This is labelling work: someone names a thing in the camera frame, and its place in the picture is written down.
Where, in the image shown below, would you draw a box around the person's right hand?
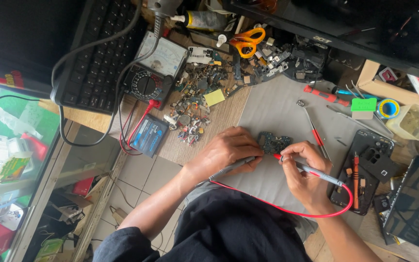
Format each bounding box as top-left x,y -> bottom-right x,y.
280,141 -> 334,215

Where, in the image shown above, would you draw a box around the person's left hand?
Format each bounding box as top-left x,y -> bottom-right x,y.
186,127 -> 265,184

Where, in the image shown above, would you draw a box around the red multimeter probe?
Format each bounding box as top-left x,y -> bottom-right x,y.
273,153 -> 345,187

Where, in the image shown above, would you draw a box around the grey black multimeter probe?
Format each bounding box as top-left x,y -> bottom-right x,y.
195,156 -> 257,188

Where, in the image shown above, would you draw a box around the silver screwdriver with red grip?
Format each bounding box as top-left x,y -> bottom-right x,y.
296,100 -> 334,166

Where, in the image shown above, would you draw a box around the blue phone circuit board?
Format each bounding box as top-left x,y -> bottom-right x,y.
258,131 -> 293,156

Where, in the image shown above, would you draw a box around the orange precision screwdriver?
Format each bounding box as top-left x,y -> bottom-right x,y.
352,153 -> 360,211

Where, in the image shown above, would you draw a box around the yellow sticky note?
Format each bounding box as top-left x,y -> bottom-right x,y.
204,89 -> 226,107

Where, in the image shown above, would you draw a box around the grey work mat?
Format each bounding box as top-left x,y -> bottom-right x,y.
217,74 -> 395,219

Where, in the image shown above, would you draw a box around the silver tweezers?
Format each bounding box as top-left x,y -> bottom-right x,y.
326,105 -> 395,140

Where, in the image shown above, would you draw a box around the black phone battery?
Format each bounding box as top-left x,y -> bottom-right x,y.
129,114 -> 169,158

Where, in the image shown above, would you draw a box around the pile of small electronic parts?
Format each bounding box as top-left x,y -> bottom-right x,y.
163,47 -> 255,147

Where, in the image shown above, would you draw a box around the person's dark clothing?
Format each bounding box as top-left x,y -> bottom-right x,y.
92,182 -> 319,262

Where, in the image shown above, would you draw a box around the green block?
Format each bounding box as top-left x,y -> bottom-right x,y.
351,98 -> 378,120

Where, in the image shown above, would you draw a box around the analog multimeter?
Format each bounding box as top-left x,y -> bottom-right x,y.
123,31 -> 190,110

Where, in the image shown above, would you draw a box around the cardboard box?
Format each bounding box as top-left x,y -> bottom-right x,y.
356,59 -> 419,108

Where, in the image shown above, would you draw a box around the clear plastic container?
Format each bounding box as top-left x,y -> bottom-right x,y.
386,104 -> 419,141

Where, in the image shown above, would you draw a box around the heap of dismantled phone frames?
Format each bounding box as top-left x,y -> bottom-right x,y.
251,34 -> 331,83

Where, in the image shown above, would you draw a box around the yellow glue bottle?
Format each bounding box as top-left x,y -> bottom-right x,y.
170,10 -> 228,32

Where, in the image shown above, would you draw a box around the grey gooseneck lamp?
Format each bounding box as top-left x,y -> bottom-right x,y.
147,0 -> 185,39

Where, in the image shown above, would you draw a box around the black computer keyboard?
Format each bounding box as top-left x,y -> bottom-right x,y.
50,0 -> 148,115

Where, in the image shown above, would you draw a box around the clutter under counter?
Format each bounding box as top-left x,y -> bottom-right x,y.
24,175 -> 130,262

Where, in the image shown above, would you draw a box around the glass display case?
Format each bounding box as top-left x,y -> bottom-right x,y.
0,85 -> 66,262

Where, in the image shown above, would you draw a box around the black cabinet with red sticker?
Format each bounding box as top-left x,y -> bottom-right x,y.
0,0 -> 86,99

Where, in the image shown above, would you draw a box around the red probe cable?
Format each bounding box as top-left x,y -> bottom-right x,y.
209,180 -> 354,219

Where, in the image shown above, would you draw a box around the black phone frame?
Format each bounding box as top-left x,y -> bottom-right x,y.
330,129 -> 395,216

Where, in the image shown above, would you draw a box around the blue handled tool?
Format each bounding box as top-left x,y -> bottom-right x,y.
331,85 -> 382,102

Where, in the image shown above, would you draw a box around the blue solder wire spool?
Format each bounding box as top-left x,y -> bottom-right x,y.
377,98 -> 401,119

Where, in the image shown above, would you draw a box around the orange handled scissors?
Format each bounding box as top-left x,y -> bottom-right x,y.
228,27 -> 266,59

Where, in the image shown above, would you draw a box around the black keyboard cable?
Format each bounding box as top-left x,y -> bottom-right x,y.
51,0 -> 145,148

